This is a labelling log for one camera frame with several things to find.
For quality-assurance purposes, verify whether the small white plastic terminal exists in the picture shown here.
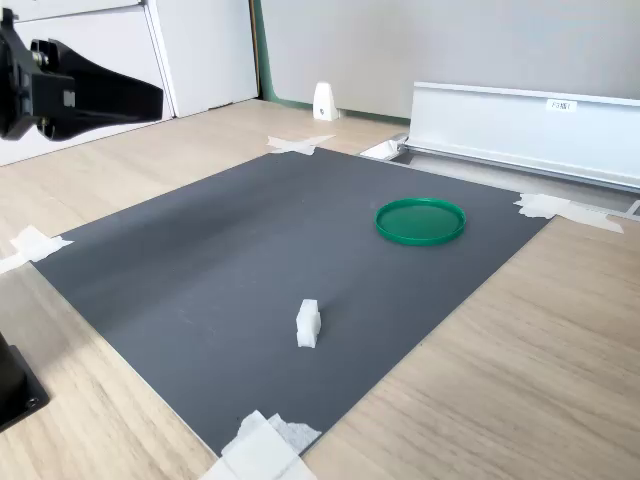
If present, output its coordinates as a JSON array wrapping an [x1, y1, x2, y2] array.
[[295, 298, 322, 350]]

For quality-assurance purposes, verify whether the round green lid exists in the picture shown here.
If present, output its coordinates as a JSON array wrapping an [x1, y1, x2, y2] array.
[[374, 197, 468, 248]]

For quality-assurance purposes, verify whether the white cabinet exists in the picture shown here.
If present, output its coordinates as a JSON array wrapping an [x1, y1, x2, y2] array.
[[0, 0, 261, 167]]

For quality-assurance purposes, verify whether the white tape cross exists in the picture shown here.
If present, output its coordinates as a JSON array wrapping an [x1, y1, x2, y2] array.
[[0, 224, 75, 275], [513, 192, 626, 235], [266, 133, 337, 156], [198, 409, 324, 480]]

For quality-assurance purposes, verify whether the green partition trim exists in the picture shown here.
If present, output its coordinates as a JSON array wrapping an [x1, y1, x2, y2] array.
[[249, 0, 412, 121]]

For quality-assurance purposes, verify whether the dark grey mat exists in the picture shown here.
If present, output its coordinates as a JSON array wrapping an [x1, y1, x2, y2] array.
[[30, 146, 559, 459]]

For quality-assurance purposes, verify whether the silver table socket box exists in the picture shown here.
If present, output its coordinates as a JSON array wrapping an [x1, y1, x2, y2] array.
[[359, 81, 640, 221]]

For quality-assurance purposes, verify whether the small white bracket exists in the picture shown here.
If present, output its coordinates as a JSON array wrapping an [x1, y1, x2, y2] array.
[[313, 81, 339, 122]]

